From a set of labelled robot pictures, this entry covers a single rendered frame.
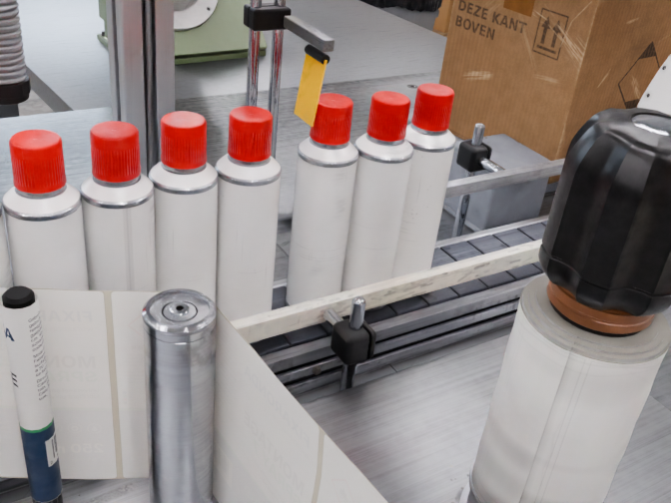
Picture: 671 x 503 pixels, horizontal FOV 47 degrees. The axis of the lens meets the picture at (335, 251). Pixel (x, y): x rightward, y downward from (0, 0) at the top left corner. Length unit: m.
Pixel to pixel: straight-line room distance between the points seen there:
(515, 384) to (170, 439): 0.20
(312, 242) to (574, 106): 0.53
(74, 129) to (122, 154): 0.65
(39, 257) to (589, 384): 0.37
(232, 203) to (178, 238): 0.05
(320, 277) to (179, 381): 0.30
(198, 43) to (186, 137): 0.93
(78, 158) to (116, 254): 0.54
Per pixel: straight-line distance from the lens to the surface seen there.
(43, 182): 0.54
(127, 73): 0.68
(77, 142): 1.16
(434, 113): 0.68
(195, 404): 0.42
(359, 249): 0.69
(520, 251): 0.80
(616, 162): 0.39
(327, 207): 0.65
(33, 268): 0.57
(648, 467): 0.66
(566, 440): 0.47
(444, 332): 0.78
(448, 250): 0.85
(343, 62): 1.56
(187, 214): 0.58
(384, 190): 0.66
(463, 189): 0.81
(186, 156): 0.57
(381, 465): 0.59
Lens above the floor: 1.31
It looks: 32 degrees down
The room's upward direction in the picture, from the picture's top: 7 degrees clockwise
